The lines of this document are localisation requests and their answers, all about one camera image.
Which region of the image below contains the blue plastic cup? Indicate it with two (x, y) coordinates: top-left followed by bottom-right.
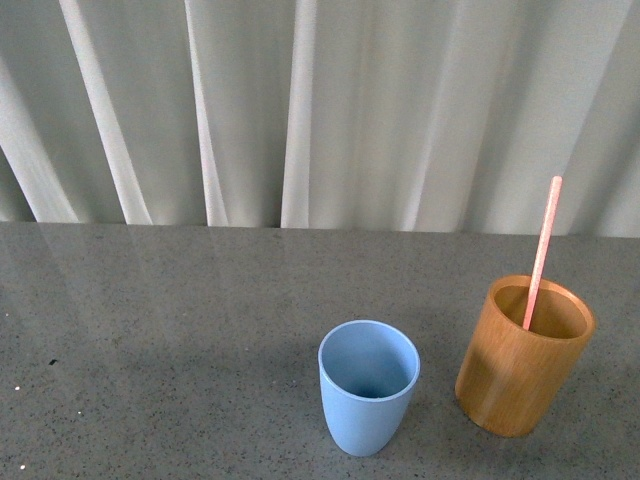
(317, 320), (421, 457)

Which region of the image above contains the bamboo chopstick holder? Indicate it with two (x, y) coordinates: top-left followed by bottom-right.
(455, 275), (596, 437)

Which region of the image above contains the white curtain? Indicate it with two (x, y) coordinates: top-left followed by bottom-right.
(1, 1), (639, 237)

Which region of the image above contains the pink chopstick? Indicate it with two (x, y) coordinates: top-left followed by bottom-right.
(522, 175), (563, 330)

